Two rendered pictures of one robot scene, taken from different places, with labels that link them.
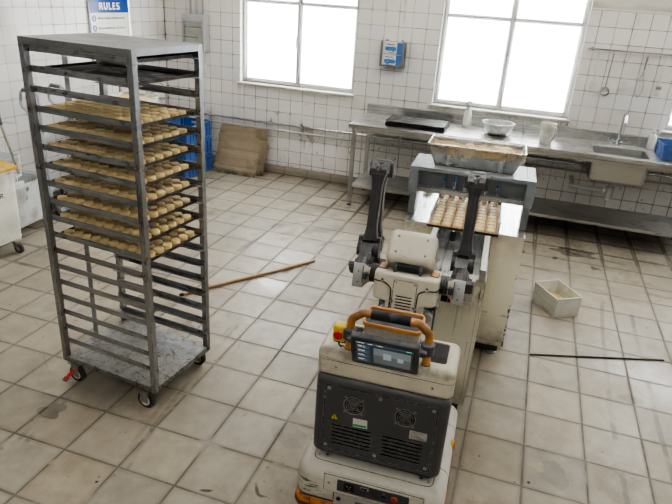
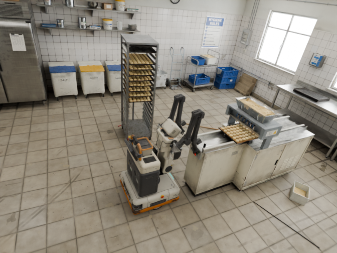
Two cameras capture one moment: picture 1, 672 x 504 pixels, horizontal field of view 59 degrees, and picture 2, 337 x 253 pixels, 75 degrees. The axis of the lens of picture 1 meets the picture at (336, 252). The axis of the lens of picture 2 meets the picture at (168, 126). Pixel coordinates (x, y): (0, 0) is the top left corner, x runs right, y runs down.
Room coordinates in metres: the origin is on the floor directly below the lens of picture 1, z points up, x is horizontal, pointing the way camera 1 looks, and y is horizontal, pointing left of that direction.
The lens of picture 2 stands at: (0.71, -1.93, 2.50)
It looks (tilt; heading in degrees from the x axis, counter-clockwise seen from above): 32 degrees down; 45
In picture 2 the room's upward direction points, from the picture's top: 7 degrees clockwise
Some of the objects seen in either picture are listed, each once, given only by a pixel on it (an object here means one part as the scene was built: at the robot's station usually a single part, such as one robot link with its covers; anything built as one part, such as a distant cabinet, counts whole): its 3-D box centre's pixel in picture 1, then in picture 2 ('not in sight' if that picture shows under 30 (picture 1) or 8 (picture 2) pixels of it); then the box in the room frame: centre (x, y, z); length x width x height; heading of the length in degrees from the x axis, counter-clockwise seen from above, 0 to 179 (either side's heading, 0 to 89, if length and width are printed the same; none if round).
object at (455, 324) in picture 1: (448, 311); (212, 162); (2.98, -0.67, 0.45); 0.70 x 0.34 x 0.90; 166
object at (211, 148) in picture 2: (491, 212); (260, 136); (3.54, -0.96, 0.87); 2.01 x 0.03 x 0.07; 166
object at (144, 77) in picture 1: (113, 72); (138, 47); (2.82, 1.09, 1.68); 0.60 x 0.40 x 0.02; 68
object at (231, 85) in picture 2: (185, 164); (223, 84); (6.80, 1.87, 0.10); 0.60 x 0.40 x 0.20; 161
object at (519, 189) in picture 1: (469, 193); (249, 124); (3.47, -0.79, 1.01); 0.72 x 0.33 x 0.34; 76
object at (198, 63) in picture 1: (202, 213); (154, 95); (2.91, 0.72, 0.97); 0.03 x 0.03 x 1.70; 68
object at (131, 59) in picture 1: (144, 241); (127, 96); (2.50, 0.89, 0.97); 0.03 x 0.03 x 1.70; 68
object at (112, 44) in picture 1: (127, 222); (137, 91); (2.82, 1.08, 0.93); 0.64 x 0.51 x 1.78; 68
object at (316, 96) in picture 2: (418, 120); (311, 93); (6.14, -0.76, 0.93); 0.60 x 0.40 x 0.01; 74
